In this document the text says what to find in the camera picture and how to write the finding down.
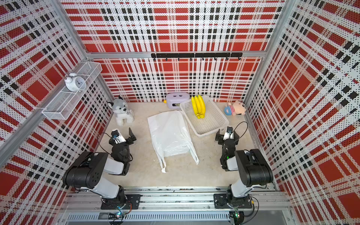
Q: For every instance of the yellow banana bunch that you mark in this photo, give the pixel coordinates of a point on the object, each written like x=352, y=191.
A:
x=199, y=107

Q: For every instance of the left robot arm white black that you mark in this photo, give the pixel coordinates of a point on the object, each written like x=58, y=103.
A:
x=86, y=173

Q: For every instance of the white plastic basket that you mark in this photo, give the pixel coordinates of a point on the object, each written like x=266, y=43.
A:
x=211, y=122

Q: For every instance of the purple plastic stool toy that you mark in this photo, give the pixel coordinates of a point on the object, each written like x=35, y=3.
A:
x=174, y=99

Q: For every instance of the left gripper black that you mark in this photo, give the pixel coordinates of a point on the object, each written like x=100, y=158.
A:
x=133, y=138

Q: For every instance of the pink pig plush toy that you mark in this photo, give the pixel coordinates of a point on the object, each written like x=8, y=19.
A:
x=236, y=108

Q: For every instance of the white alarm clock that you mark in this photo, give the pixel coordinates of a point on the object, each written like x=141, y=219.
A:
x=75, y=83

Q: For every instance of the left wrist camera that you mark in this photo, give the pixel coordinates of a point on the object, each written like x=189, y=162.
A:
x=121, y=139

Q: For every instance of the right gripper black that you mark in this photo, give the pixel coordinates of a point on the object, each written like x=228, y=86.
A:
x=218, y=136

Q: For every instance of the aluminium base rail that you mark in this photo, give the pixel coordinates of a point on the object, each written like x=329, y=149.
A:
x=168, y=204

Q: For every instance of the white plastic bag lemon print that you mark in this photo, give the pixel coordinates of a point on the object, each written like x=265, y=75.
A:
x=170, y=136

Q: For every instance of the grey husky plush toy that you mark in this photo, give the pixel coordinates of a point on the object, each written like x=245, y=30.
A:
x=121, y=111

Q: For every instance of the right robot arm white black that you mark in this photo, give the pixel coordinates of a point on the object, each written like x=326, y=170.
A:
x=253, y=169

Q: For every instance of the white wire mesh shelf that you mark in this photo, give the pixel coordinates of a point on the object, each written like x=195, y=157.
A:
x=64, y=102

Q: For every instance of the black wall hook rail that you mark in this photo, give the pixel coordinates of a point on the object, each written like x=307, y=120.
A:
x=197, y=55

